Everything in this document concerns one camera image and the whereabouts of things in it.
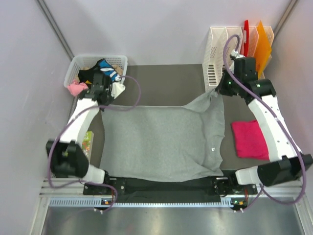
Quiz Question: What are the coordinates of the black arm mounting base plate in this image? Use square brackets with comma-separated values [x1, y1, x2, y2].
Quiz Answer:
[82, 170, 260, 204]

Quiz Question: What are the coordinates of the grey t shirt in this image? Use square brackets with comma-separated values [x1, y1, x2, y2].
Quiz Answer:
[100, 91, 225, 182]

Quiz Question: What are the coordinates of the orange plastic folder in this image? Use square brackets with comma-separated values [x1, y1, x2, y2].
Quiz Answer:
[253, 21, 274, 80]

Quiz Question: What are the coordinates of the red plastic folder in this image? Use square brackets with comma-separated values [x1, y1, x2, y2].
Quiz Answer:
[241, 20, 249, 57]

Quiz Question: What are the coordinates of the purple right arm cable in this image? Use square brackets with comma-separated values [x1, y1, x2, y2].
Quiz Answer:
[224, 34, 308, 213]

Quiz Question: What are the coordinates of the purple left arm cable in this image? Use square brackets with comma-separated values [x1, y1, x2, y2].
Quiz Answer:
[46, 75, 142, 213]

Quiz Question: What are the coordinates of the light pink t shirt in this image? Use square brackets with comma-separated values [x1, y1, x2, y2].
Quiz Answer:
[67, 81, 88, 96]

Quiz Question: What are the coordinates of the white file organiser rack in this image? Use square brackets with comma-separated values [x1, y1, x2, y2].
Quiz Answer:
[202, 26, 274, 92]

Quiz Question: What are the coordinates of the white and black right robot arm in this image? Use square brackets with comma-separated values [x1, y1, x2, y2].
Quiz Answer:
[216, 51, 313, 194]

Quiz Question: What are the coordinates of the green children's book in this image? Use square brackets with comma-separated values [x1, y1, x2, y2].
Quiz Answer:
[82, 131, 94, 161]

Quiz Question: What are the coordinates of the white plastic laundry basket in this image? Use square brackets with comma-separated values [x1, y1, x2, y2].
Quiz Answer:
[64, 54, 128, 88]

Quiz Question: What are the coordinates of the folded magenta t shirt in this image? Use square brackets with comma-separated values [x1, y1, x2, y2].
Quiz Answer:
[231, 120, 269, 161]

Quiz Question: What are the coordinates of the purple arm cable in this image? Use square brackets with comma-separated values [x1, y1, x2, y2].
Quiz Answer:
[46, 75, 142, 213]
[224, 34, 308, 213]

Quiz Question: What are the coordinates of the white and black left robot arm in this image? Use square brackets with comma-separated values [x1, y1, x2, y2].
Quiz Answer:
[46, 70, 125, 194]

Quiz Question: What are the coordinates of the black and blue t shirt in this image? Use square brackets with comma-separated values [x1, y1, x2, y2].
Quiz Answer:
[78, 58, 121, 86]

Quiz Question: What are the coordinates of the aluminium frame rail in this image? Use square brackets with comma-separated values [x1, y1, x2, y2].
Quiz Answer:
[39, 178, 308, 209]

